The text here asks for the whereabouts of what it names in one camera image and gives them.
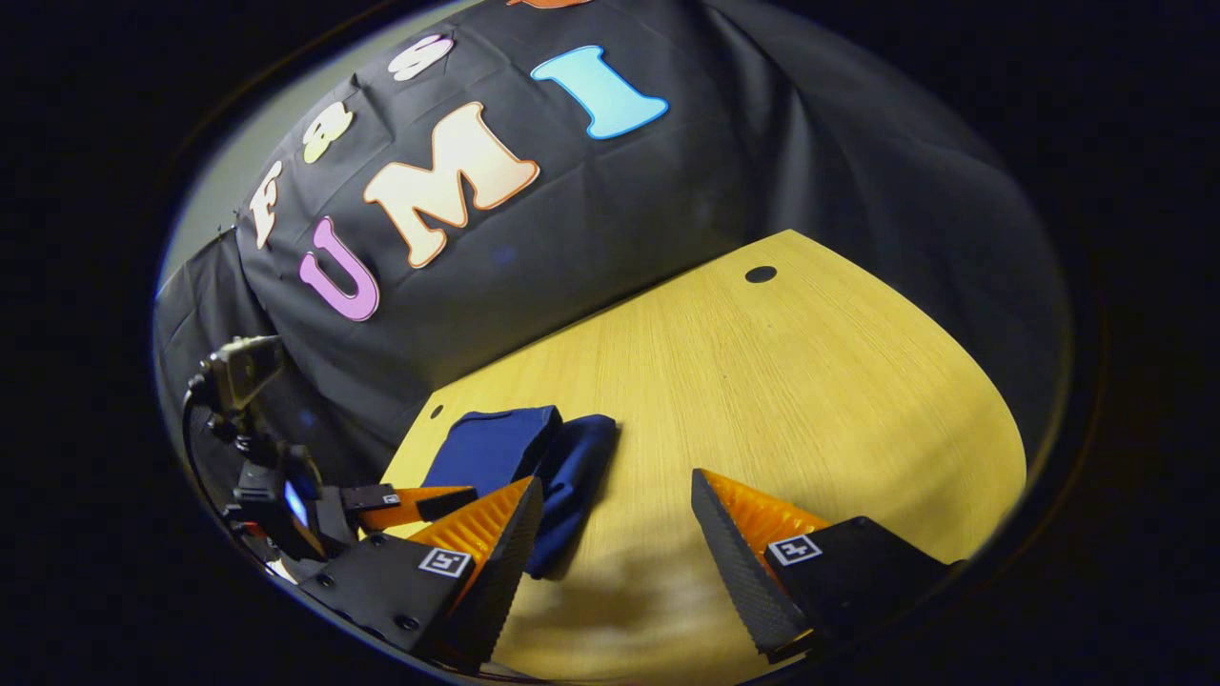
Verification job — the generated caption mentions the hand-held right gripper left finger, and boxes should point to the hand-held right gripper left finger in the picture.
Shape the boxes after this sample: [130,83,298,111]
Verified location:
[299,476,545,670]

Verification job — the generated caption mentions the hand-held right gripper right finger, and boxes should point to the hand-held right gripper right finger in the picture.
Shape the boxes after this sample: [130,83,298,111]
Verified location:
[690,467,962,665]

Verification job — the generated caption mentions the blue jeans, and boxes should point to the blue jeans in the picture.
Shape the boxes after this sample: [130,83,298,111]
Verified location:
[421,405,621,580]

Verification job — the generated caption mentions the black backdrop cloth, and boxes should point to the black backdrop cloth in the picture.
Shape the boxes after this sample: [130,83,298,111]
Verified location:
[152,0,1074,496]

